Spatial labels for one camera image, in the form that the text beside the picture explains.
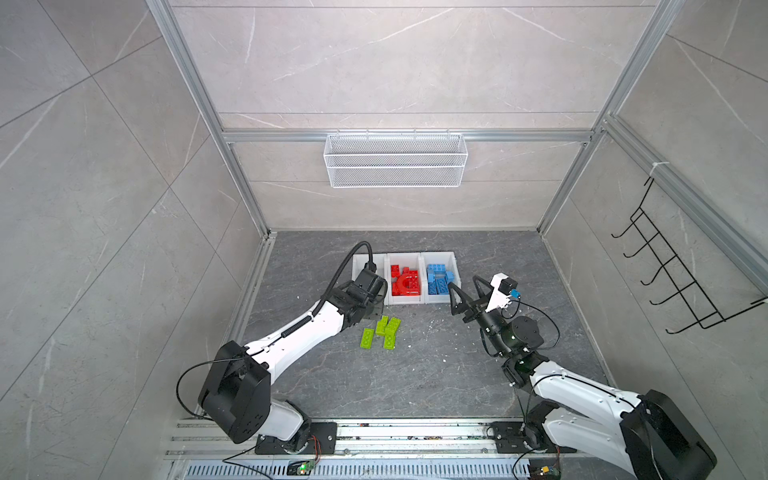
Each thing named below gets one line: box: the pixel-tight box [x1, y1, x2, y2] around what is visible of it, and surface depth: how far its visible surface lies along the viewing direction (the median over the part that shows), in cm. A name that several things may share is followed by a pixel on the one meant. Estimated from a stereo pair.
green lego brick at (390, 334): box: [383, 317, 401, 350], surface depth 92 cm
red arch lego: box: [396, 270, 421, 296], surface depth 100 cm
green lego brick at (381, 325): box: [375, 315, 389, 336], surface depth 93 cm
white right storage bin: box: [420, 251, 441, 304], surface depth 100 cm
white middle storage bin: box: [385, 253, 425, 305], surface depth 103 cm
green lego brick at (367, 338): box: [360, 327, 375, 349], surface depth 92 cm
